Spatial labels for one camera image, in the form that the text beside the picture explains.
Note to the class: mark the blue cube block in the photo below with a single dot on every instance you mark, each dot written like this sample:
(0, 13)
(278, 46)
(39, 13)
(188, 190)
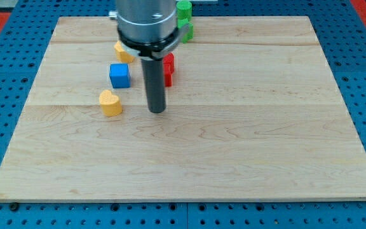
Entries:
(119, 76)

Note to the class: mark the yellow heart block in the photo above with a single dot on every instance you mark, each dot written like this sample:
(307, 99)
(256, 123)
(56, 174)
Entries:
(110, 103)

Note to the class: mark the light wooden board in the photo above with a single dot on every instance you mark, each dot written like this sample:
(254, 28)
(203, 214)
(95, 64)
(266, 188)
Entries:
(254, 114)

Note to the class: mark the green star block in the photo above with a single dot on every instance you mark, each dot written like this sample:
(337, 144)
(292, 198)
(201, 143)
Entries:
(186, 28)

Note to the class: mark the green cylinder block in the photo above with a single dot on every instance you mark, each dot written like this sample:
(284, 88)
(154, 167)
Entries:
(184, 10)

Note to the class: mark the red block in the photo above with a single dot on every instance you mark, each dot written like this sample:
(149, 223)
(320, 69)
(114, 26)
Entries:
(168, 69)

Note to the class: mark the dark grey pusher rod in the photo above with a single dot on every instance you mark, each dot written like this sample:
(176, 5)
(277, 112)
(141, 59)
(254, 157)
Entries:
(154, 82)

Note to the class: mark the yellow block behind rod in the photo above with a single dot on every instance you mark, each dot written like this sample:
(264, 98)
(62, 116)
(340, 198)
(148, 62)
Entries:
(122, 55)

